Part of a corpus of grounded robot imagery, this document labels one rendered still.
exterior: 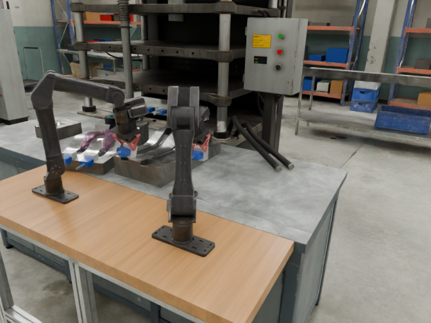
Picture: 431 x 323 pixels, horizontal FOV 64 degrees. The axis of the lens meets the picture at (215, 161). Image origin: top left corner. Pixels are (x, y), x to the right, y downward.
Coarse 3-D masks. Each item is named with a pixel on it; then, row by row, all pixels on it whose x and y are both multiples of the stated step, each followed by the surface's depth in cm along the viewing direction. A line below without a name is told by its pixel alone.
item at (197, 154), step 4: (196, 148) 141; (200, 148) 140; (192, 152) 139; (196, 152) 139; (200, 152) 139; (204, 152) 140; (192, 156) 137; (196, 156) 137; (200, 156) 139; (204, 156) 141; (196, 160) 138; (200, 160) 142; (204, 160) 141
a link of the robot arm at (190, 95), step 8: (168, 88) 100; (176, 88) 100; (184, 88) 103; (192, 88) 100; (168, 96) 99; (176, 96) 99; (184, 96) 103; (192, 96) 99; (168, 104) 98; (176, 104) 98; (184, 104) 103; (192, 104) 98; (168, 112) 97; (168, 120) 98
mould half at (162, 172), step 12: (156, 132) 171; (144, 144) 165; (168, 144) 162; (192, 144) 159; (216, 144) 175; (120, 156) 148; (144, 156) 148; (168, 156) 150; (120, 168) 150; (132, 168) 146; (144, 168) 142; (156, 168) 138; (168, 168) 142; (192, 168) 160; (144, 180) 144; (156, 180) 141; (168, 180) 144
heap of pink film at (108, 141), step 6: (90, 132) 169; (96, 132) 170; (102, 132) 174; (108, 132) 177; (84, 138) 167; (90, 138) 166; (108, 138) 165; (114, 138) 166; (84, 144) 164; (102, 144) 164; (108, 144) 163; (102, 150) 162
